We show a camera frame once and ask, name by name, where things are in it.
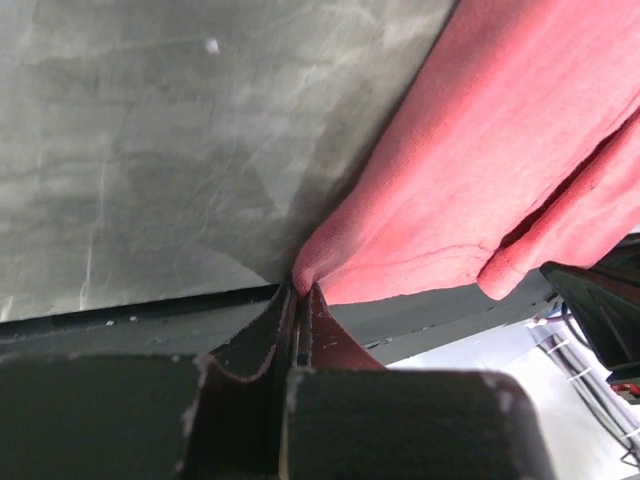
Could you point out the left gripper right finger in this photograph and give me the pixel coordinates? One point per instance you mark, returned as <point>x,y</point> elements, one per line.
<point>349,417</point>

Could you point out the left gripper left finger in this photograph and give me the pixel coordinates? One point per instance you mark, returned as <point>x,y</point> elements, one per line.
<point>215,415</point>

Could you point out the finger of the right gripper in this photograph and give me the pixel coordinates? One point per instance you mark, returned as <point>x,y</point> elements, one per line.
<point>605,303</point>

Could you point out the dark pink t shirt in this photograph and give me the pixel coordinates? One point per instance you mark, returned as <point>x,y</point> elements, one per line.
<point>517,144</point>

